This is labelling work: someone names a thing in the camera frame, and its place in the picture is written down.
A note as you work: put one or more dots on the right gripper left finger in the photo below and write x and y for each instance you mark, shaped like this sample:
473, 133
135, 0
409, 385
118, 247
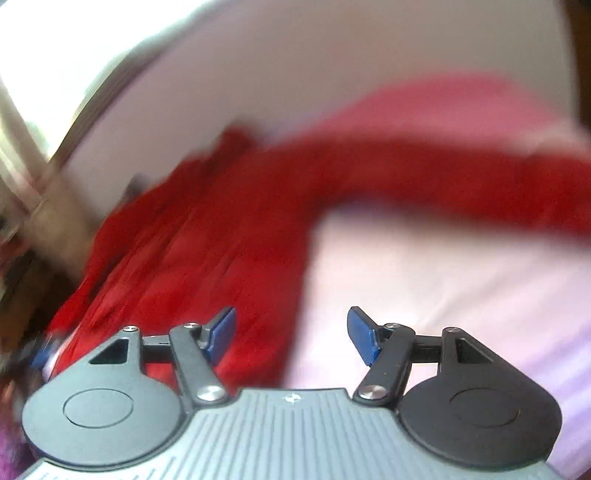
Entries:
129, 397

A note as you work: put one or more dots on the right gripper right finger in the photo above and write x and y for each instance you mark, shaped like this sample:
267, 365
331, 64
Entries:
454, 396

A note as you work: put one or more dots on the red puffer jacket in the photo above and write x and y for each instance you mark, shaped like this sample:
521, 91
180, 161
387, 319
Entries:
233, 228

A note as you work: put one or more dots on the pink striped bed sheet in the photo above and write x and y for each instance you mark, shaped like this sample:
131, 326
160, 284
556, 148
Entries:
525, 296

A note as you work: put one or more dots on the brown patterned curtain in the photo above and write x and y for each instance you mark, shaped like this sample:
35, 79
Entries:
51, 216

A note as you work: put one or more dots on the brown wooden window frame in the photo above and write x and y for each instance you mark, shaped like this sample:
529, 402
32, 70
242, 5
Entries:
113, 84

